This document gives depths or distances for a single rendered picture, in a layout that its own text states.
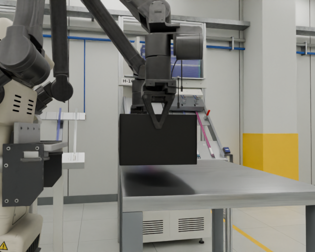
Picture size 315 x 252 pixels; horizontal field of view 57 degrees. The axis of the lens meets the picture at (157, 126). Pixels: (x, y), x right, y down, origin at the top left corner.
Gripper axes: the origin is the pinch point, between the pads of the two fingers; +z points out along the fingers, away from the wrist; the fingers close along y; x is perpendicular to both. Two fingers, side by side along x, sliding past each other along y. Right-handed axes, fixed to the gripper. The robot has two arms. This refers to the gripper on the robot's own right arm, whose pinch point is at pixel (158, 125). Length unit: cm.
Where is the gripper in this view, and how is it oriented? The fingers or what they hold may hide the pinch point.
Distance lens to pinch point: 64.1
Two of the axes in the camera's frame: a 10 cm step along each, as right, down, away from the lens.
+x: -9.9, 0.0, -1.4
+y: -1.4, 0.2, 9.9
